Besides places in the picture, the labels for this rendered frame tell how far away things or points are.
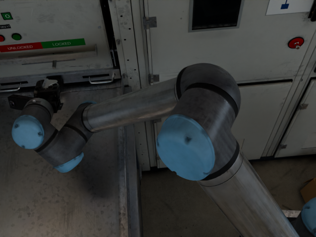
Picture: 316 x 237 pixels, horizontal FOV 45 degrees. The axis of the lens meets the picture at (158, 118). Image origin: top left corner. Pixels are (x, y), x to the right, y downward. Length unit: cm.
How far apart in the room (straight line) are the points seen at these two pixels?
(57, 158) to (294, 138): 141
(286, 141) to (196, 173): 154
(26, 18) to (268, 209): 100
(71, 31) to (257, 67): 74
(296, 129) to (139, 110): 130
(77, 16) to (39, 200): 66
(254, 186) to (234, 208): 6
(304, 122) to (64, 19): 128
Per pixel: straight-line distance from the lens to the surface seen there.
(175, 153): 68
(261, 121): 195
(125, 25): 135
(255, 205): 81
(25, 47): 151
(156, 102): 89
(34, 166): 148
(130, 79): 156
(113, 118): 104
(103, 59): 154
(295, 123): 205
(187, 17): 132
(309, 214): 115
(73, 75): 159
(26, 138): 113
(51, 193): 142
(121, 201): 135
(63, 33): 144
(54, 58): 148
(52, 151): 114
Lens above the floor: 210
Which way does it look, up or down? 57 degrees down
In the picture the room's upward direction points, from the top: 4 degrees counter-clockwise
